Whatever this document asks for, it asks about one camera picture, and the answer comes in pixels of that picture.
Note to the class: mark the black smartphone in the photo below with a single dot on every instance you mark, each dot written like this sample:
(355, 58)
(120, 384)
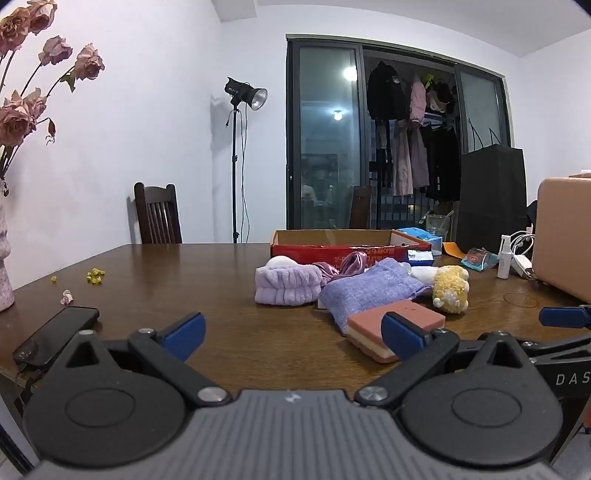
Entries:
(60, 325)

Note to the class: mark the hanging black clothes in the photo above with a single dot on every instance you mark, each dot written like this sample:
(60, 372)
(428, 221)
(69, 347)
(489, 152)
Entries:
(443, 161)

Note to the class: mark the red cardboard box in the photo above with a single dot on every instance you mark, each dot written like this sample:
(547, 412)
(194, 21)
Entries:
(323, 253)

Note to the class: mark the studio light on stand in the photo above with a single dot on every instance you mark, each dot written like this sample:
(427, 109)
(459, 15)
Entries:
(238, 90)

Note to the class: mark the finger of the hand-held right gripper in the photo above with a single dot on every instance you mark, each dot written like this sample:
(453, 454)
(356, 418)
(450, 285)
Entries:
(561, 317)
(563, 346)

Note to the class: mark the tan suitcase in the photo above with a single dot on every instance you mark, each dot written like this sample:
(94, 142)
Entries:
(563, 230)

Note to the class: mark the black framed sliding glass door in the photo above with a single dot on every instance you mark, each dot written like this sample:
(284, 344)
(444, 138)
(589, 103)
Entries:
(323, 138)

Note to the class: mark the clear glass cup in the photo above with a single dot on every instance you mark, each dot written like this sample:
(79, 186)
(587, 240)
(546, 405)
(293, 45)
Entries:
(436, 226)

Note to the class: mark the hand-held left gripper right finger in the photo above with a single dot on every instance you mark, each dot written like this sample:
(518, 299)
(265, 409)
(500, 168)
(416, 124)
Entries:
(401, 334)

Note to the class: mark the white spray bottle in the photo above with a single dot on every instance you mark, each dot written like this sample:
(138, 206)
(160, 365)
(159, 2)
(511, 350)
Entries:
(504, 258)

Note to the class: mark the dried pink rose bouquet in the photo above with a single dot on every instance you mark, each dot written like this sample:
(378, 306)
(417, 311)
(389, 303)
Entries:
(18, 120)

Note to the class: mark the purple knit cloth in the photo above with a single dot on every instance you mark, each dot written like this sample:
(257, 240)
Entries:
(369, 290)

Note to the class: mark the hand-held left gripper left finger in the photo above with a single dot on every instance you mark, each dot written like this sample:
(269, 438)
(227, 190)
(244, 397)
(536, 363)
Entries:
(187, 332)

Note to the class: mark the pink layered sponge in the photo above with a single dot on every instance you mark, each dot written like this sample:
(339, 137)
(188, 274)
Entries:
(369, 327)

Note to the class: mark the yellow white plush toy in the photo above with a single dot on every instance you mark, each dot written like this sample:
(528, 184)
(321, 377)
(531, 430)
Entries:
(450, 286)

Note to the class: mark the hanging pink jacket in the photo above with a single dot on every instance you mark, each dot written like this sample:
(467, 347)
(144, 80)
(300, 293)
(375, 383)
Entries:
(418, 101)

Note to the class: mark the pink white ceramic vase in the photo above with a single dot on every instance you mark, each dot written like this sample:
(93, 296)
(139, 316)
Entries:
(4, 277)

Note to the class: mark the pink satin scrunchie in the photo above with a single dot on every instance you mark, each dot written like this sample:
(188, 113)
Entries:
(346, 265)

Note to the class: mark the hanging dusty pink coat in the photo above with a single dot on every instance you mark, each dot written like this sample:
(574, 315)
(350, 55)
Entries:
(408, 157)

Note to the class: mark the black paper bag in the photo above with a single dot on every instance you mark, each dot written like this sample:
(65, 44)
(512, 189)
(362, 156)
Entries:
(491, 198)

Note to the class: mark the cluster of yellow flower bits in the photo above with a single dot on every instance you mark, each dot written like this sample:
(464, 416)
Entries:
(95, 275)

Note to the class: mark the white round puff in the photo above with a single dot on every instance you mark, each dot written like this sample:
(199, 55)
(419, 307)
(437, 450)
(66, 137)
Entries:
(282, 262)

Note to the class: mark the lavender towel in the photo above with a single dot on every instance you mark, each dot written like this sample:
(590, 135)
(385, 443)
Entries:
(286, 284)

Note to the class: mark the pink rose petal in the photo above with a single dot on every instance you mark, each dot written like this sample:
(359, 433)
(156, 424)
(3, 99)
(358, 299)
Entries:
(67, 297)

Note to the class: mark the dark wooden slatted chair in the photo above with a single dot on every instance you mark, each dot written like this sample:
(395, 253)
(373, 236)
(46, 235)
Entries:
(157, 217)

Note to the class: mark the hanging black jacket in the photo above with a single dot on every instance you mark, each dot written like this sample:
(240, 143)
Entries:
(385, 92)

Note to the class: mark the blue red snack packet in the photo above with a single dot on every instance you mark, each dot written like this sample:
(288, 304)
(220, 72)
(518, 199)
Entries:
(478, 259)

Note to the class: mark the blue tissue packet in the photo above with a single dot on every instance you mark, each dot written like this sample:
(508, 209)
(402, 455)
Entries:
(415, 233)

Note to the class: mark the orange envelope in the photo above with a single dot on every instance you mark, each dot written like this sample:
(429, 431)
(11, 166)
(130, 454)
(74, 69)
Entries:
(452, 249)

